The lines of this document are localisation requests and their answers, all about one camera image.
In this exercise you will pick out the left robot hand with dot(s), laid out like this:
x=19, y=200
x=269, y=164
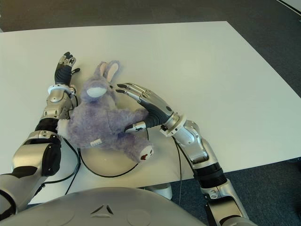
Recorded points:
x=64, y=73

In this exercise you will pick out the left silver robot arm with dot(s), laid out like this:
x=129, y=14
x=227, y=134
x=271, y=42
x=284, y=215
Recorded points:
x=47, y=122

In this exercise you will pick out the purple plush bunny doll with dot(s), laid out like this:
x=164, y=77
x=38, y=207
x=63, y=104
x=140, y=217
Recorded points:
x=105, y=117

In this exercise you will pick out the white table leg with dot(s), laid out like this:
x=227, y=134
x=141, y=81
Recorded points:
x=162, y=190

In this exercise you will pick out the white plate black rim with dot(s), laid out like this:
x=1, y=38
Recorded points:
x=110, y=167

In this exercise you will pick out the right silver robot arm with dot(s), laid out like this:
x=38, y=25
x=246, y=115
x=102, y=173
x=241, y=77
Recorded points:
x=200, y=153

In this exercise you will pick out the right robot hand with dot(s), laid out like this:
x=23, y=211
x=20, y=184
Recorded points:
x=152, y=106

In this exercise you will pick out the silver robot torso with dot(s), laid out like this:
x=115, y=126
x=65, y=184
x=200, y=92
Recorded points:
x=105, y=209

